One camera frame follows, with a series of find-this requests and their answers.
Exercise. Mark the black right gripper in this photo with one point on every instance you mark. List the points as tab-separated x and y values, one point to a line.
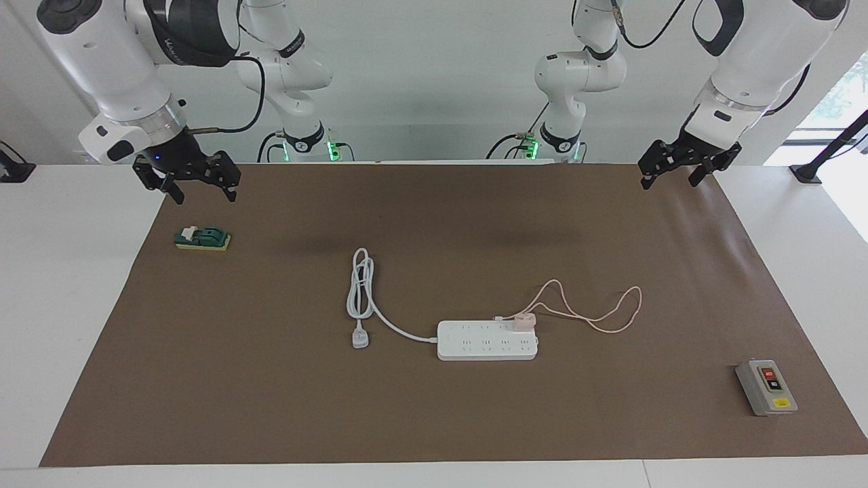
180	159

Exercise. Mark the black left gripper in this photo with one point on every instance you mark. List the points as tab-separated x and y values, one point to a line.
688	152

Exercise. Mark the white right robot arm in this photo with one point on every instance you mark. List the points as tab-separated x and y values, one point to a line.
102	54

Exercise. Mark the grey push-button switch box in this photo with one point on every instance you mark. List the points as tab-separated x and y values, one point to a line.
763	396

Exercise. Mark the brown table mat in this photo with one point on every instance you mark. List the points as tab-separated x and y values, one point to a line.
271	393

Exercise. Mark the pink charger adapter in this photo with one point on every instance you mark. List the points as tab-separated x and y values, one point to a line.
524	323

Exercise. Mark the green knife switch yellow base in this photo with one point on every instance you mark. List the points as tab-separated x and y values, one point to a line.
207	237

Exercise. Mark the black clamp stand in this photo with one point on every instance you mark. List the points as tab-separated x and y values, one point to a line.
807	173
13	173

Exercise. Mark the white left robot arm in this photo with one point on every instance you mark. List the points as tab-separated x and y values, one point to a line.
753	68

